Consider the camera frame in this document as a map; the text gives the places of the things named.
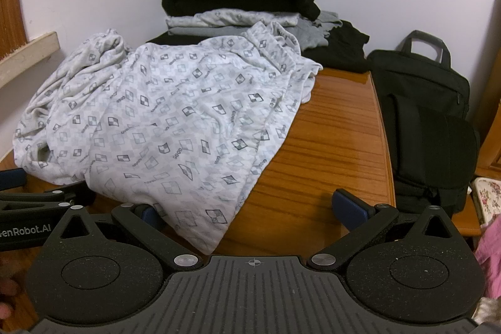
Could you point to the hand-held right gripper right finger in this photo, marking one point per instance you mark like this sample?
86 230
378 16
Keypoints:
349 205

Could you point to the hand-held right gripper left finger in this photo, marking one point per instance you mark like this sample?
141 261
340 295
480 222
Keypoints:
148 212

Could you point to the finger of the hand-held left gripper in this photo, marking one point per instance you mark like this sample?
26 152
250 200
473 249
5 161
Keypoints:
39 198
11 178

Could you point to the white patterned pajama pants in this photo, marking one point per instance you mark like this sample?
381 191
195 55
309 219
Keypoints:
164 115

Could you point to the person's left hand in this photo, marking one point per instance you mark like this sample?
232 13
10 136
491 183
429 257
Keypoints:
6 295

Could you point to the black laptop bag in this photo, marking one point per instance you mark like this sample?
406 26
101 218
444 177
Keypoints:
422 115

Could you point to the cream window sill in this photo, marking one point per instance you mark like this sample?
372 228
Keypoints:
27 56

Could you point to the floral cushion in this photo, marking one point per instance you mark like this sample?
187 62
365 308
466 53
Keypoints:
489 197

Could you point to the pink cloth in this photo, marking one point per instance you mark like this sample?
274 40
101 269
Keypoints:
491 252

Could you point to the pale fluffy clothing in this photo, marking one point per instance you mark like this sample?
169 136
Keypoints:
489 312

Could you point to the grey folded garment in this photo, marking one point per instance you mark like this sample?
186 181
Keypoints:
309 30

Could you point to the wooden cabinet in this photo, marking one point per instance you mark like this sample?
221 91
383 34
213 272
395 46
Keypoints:
494 83

